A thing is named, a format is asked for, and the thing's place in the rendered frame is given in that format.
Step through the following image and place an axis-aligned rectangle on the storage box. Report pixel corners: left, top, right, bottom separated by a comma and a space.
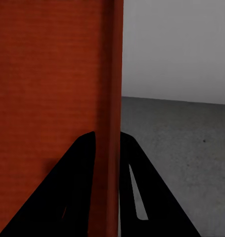
0, 0, 124, 237

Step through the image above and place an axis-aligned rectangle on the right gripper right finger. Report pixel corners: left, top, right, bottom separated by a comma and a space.
119, 131, 201, 237

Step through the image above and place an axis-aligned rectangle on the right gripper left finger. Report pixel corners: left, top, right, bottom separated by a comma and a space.
0, 131, 96, 237

